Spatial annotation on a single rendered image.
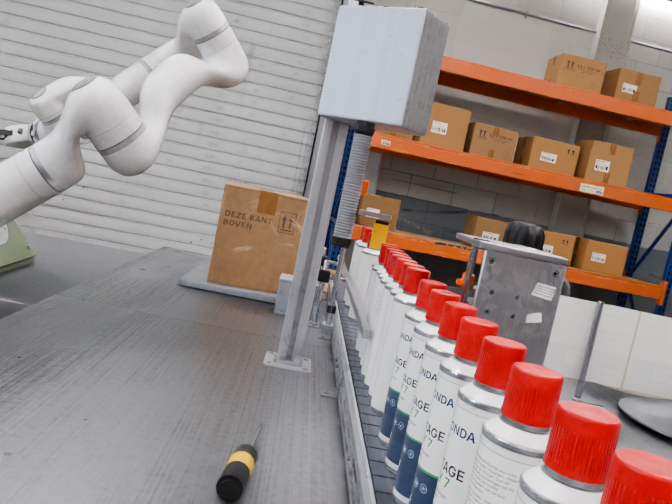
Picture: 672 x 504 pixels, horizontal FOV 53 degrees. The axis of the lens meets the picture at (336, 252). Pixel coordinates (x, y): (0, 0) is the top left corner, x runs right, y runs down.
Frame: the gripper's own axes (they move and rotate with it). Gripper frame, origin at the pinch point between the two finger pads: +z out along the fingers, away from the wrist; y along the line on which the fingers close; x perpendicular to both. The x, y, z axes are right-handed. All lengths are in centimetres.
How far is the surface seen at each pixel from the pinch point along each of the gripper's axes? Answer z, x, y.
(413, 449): -145, -53, -55
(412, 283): -135, -38, -32
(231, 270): -57, -37, 27
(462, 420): -154, -47, -68
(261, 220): -64, -23, 30
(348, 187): -118, -23, -19
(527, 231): -138, -29, 19
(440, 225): 43, -1, 447
